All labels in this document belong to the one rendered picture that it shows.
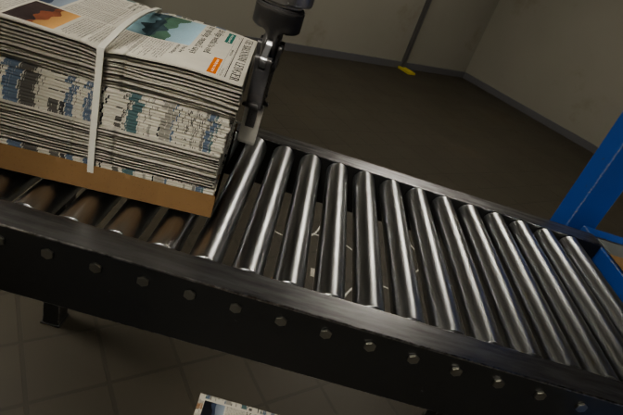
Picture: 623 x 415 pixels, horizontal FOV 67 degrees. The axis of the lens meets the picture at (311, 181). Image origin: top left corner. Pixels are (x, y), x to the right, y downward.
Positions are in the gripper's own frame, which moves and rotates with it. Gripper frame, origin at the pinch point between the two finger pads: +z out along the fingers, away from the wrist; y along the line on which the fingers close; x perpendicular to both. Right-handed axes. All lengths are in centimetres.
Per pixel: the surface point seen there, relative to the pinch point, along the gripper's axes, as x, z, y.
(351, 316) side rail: 22.8, 13.0, 24.0
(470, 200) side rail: 53, 13, -26
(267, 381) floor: 23, 93, -25
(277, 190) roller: 7.8, 13.2, -3.8
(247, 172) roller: 1.1, 13.1, -6.7
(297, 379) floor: 32, 93, -29
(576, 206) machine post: 87, 13, -42
